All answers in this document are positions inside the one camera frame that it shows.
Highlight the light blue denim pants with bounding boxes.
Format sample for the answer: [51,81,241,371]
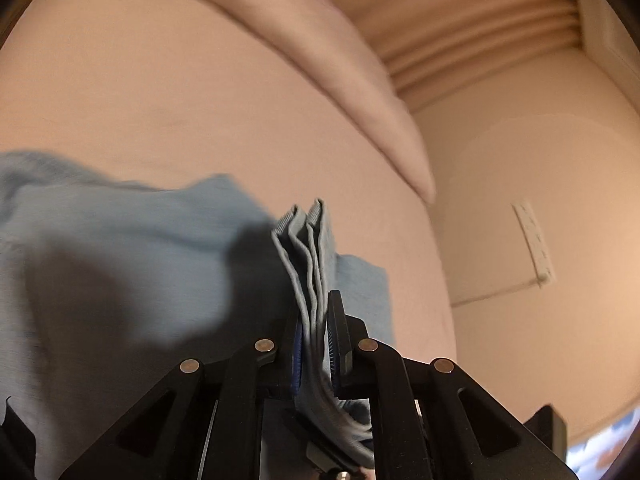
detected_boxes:
[1,152,394,479]

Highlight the white power strip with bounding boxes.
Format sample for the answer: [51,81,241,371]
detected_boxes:
[512,200,556,287]

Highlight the pink bed sheet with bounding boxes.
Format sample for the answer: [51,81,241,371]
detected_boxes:
[1,0,456,372]

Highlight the pink rolled duvet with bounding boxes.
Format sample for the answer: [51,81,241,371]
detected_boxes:
[114,0,437,206]

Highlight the white power cable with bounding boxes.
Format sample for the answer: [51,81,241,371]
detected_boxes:
[449,278,547,309]

